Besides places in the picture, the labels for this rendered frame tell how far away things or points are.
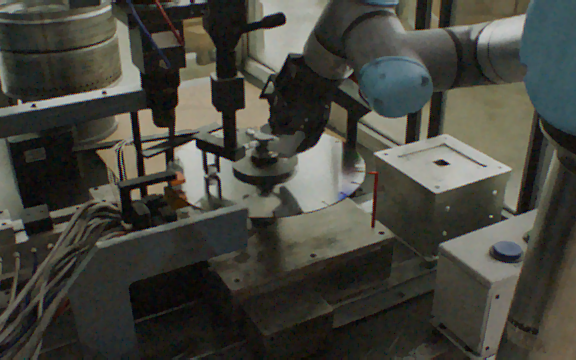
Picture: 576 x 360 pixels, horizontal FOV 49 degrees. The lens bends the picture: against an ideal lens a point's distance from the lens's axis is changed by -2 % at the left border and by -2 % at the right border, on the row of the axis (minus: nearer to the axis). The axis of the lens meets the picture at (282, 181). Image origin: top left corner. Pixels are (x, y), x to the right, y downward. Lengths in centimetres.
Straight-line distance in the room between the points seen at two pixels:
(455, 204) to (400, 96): 46
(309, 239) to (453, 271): 24
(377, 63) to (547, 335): 36
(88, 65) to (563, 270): 127
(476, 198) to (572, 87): 80
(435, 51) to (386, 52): 6
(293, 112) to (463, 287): 35
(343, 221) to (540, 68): 72
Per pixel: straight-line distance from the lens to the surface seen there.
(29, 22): 154
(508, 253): 97
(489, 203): 123
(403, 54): 74
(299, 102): 91
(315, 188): 100
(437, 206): 114
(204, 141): 102
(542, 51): 43
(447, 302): 102
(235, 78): 94
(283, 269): 99
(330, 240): 106
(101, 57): 160
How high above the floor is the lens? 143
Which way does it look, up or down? 28 degrees down
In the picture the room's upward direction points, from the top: 1 degrees counter-clockwise
